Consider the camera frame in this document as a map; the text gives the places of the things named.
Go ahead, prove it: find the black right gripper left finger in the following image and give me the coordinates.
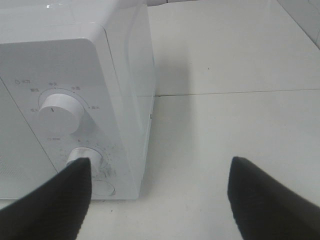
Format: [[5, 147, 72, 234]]
[[0, 157, 92, 240]]

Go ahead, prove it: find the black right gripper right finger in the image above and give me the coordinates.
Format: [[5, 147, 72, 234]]
[[227, 156, 320, 240]]

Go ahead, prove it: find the white microwave door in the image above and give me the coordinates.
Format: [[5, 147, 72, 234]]
[[0, 82, 57, 200]]

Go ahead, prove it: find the upper white power knob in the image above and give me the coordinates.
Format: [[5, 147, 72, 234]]
[[37, 93, 85, 135]]

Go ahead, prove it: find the round white door button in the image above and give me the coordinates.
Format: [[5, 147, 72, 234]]
[[92, 180, 115, 196]]

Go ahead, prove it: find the white timer knob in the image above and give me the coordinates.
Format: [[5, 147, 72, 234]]
[[66, 147, 103, 178]]

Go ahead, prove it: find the white microwave oven body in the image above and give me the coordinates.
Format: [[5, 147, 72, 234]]
[[0, 0, 156, 200]]

